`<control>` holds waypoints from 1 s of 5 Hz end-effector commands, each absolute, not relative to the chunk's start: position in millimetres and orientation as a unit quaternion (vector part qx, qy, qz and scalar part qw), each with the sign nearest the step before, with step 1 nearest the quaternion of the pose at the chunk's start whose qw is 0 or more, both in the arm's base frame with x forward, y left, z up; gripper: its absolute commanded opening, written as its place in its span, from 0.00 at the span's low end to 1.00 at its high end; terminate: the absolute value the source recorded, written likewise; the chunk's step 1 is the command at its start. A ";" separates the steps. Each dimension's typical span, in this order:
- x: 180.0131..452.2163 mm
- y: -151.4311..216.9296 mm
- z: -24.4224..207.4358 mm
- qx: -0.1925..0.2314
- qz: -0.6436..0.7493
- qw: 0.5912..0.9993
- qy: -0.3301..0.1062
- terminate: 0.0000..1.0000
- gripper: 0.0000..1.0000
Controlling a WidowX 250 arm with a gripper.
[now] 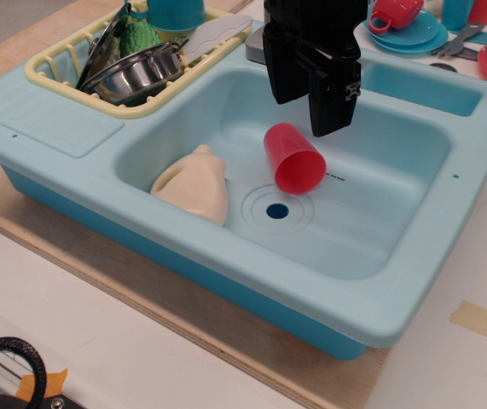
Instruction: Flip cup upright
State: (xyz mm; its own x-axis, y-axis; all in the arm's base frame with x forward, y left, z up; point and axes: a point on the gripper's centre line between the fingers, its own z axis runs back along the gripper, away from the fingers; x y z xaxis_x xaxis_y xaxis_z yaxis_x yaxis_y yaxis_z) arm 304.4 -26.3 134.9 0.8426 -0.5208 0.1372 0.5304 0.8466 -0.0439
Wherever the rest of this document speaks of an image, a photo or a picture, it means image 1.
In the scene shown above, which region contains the grey toy faucet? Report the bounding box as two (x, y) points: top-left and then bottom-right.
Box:
(246, 27), (265, 65)

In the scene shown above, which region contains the red toy mug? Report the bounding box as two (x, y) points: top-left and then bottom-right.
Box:
(368, 0), (424, 35)

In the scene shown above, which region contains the cream toy detergent bottle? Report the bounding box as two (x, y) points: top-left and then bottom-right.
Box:
(150, 145), (229, 226)

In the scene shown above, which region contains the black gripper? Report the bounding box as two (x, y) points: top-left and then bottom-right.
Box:
(263, 0), (368, 137)

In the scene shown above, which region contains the green toy vegetable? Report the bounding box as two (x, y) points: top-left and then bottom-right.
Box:
(119, 20), (162, 58)

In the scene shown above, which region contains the orange tape piece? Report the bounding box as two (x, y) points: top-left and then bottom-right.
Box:
(14, 368), (68, 402)

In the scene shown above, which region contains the beige masking tape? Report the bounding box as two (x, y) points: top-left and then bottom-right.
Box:
(449, 300), (487, 337)

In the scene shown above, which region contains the teal cup in rack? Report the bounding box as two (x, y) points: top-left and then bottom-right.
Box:
(130, 0), (206, 32)

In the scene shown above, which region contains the grey toy fork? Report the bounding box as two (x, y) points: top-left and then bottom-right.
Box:
(432, 22), (484, 61)

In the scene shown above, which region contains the teal tumbler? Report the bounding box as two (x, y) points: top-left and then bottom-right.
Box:
(441, 0), (474, 31)

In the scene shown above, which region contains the steel pot lid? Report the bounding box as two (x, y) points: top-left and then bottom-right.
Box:
(76, 2), (131, 90)

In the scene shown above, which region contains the black braided cable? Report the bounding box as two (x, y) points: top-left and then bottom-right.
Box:
(0, 337), (48, 409)

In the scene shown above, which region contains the yellow dish rack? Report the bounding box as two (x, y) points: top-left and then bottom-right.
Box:
(24, 11), (252, 119)

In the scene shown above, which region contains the teal plate stack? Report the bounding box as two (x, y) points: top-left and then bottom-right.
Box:
(364, 9), (449, 55)

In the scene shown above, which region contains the red plastic cup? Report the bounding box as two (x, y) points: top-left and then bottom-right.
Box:
(264, 123), (327, 195)

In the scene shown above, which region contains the grey toy knife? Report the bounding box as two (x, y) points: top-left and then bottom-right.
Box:
(183, 14), (252, 66)

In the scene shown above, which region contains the stainless steel pot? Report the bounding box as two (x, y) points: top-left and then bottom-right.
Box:
(78, 37), (188, 107)

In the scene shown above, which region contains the red tumbler background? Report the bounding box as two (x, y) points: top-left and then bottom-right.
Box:
(467, 0), (487, 26)

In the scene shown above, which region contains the light blue toy sink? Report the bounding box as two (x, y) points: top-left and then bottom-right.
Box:
(0, 44), (487, 359)

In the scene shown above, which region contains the plywood board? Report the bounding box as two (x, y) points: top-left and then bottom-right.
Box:
(0, 0), (393, 409)

